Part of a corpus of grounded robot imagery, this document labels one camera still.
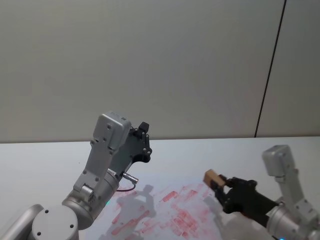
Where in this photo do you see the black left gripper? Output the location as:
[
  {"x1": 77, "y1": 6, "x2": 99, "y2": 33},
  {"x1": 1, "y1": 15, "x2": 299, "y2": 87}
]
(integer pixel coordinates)
[{"x1": 118, "y1": 121, "x2": 153, "y2": 174}]

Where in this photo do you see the small tan wooden block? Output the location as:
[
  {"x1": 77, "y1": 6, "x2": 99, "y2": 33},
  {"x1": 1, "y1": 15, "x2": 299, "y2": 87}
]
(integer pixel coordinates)
[{"x1": 203, "y1": 169, "x2": 228, "y2": 192}]

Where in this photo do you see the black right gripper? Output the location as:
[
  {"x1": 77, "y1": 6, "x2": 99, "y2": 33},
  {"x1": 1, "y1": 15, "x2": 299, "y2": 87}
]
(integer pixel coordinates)
[{"x1": 210, "y1": 176, "x2": 279, "y2": 228}]

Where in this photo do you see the thin dark cable, silver plug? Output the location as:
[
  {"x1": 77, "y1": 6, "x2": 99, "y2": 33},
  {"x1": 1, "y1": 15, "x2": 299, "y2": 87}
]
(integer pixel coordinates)
[{"x1": 115, "y1": 172, "x2": 140, "y2": 194}]

